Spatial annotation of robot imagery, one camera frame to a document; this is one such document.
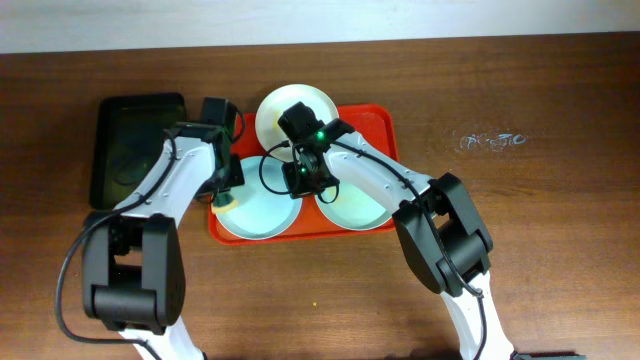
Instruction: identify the white round plate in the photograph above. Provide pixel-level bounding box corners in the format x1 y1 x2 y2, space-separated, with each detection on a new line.
255 84 339 150

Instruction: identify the left black cable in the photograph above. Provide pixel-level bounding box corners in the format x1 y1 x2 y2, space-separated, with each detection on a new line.
54 107 246 360

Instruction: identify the black plastic tray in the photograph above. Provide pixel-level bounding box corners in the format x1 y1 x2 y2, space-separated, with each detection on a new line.
89 93 187 210

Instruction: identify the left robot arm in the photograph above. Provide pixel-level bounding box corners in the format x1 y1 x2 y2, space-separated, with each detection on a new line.
82 122 239 359

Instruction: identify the green and yellow sponge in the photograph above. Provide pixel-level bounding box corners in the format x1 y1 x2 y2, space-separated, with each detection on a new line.
210 193 238 215

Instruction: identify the light blue plate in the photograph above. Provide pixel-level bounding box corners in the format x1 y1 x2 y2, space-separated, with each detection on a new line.
315 182 391 231
215 156 303 240

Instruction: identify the red plastic serving tray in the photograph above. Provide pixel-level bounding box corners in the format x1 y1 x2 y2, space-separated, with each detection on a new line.
208 104 399 246

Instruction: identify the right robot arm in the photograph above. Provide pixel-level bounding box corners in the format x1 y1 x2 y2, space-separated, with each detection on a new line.
278 118 517 359

